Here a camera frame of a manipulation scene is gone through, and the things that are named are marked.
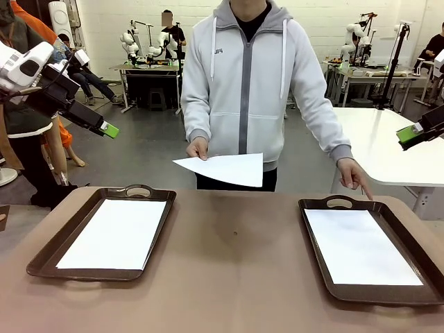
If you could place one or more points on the person's right forearm grey sleeve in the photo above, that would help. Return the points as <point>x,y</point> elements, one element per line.
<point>196,121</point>

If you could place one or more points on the seated person in dark sweater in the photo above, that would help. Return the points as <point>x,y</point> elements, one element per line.
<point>433,43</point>

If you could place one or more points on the small grey stool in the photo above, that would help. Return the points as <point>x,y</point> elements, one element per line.
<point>156,98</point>

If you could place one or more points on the person in grey hoodie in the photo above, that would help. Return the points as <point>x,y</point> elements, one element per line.
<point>246,97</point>

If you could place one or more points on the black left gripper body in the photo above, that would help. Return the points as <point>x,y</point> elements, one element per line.
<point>55,90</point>

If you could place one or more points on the right gripper black green-tipped finger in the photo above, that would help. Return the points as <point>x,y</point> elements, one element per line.
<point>433,123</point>
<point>416,144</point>

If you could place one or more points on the person's left hand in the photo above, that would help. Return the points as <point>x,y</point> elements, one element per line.
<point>350,173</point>

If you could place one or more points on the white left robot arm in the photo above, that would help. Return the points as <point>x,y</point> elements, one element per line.
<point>17,66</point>

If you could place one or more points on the brown plastic serving tray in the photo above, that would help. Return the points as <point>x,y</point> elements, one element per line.
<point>45,256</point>
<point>319,263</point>

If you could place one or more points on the person's left forearm grey sleeve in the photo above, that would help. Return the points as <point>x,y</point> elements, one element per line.
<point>329,132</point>

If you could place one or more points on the seated person in black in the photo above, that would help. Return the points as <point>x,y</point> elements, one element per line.
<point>86,78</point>

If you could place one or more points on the person's right hand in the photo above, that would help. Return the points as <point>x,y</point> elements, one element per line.
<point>197,148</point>

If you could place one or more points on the left gripper black green-tipped finger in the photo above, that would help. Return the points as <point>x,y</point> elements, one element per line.
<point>81,124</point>
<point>88,116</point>

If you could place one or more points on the black camera pole stand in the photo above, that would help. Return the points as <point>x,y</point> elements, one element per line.
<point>150,38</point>

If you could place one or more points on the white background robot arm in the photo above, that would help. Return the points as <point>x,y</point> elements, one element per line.
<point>350,38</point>
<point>159,46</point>
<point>128,43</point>

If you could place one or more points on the long grey workbench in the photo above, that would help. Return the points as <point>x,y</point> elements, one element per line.
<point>374,76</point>

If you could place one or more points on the white A4 paper sheet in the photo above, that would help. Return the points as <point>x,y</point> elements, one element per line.
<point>360,249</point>
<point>236,170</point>
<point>111,236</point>

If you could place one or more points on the black tripod stand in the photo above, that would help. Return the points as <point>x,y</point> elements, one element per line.
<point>392,74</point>

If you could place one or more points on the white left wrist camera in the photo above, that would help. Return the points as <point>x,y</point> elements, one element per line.
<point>81,57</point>

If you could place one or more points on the large white table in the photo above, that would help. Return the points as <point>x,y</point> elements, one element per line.
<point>374,138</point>

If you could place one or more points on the small white desk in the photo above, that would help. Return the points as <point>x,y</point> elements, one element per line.
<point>425,67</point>

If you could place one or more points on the bystander in green jacket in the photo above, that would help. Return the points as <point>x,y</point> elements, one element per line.
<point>24,34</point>

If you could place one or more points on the brown wooden board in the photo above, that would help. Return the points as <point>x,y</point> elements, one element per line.
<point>4,222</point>

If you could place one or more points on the white round fan base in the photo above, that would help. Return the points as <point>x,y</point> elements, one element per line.
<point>7,177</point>

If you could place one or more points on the grey metal workbench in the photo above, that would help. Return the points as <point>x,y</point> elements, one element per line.
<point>145,69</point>

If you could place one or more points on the background person in black top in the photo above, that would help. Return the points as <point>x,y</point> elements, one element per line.
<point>175,38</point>

